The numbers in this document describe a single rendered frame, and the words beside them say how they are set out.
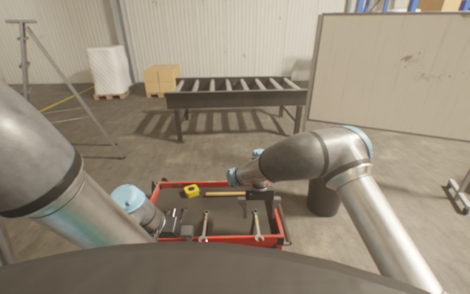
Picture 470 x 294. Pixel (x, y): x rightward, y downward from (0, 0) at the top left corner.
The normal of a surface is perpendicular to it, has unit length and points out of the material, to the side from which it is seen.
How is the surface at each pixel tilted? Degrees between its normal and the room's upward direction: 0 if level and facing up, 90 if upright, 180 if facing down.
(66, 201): 93
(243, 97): 90
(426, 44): 90
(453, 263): 0
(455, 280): 0
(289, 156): 61
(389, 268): 75
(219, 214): 0
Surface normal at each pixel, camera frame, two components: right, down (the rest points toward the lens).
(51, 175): 0.90, 0.16
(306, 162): -0.16, 0.21
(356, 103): -0.39, 0.43
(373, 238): -0.77, -0.09
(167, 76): 0.02, 0.47
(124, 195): -0.17, -0.63
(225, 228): 0.00, -0.89
